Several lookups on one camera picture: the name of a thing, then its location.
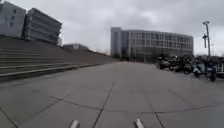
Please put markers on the wide grey stone steps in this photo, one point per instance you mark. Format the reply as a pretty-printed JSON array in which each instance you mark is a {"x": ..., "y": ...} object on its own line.
[{"x": 33, "y": 58}]

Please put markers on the pale grey building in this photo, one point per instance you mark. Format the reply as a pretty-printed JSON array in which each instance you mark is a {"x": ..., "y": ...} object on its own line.
[{"x": 11, "y": 20}]

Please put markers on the row of parked scooters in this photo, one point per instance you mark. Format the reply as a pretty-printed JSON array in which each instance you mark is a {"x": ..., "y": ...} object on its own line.
[{"x": 200, "y": 68}]

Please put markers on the grey paved slab plaza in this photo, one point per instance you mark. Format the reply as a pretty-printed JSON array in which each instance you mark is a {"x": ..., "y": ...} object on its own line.
[{"x": 126, "y": 86}]

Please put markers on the low flat building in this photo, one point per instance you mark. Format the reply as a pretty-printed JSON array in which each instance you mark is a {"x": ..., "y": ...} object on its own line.
[{"x": 75, "y": 46}]

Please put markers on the robot's own part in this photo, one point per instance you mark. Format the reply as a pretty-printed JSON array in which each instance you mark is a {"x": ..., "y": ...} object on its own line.
[
  {"x": 74, "y": 124},
  {"x": 139, "y": 124}
]

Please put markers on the large grey glass-fronted building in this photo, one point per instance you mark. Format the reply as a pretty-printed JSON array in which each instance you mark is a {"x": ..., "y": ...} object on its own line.
[{"x": 156, "y": 41}]

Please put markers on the tall lamp pole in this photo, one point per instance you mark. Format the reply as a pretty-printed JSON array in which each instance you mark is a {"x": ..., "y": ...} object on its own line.
[{"x": 208, "y": 40}]

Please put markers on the grey building with banded floors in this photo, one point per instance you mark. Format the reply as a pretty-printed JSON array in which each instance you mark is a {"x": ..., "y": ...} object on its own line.
[{"x": 41, "y": 26}]

